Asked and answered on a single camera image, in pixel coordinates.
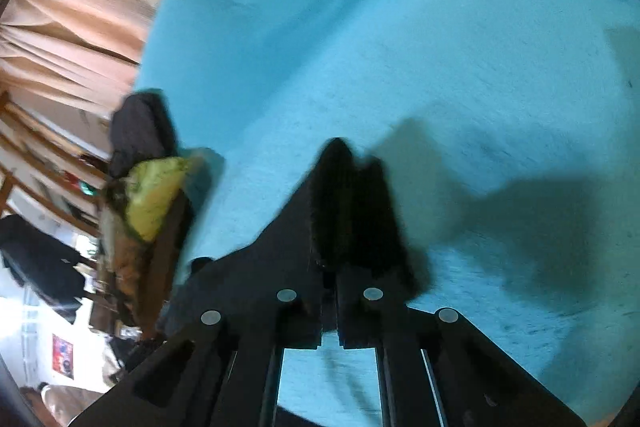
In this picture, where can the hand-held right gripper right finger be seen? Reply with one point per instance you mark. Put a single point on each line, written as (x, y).
(402, 357)

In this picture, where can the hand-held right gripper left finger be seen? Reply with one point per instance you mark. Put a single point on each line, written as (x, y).
(270, 267)

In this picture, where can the yellow-green jacket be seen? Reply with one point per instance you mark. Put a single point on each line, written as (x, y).
(155, 194)

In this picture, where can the camouflage jacket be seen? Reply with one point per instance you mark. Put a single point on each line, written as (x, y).
(122, 252)

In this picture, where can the black puffer jacket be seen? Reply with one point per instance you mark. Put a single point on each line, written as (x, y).
(142, 132)

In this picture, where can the black hanging garment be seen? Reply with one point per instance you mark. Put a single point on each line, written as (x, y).
(40, 262)

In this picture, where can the turquoise fleece blanket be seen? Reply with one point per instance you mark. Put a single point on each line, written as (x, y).
(400, 57)

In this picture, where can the wooden shelf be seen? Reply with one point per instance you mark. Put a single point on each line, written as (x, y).
(45, 147)

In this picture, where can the beige striped curtain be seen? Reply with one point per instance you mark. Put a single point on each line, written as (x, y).
(85, 7)

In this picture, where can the wall poster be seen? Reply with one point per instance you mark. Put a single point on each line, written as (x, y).
(63, 357)

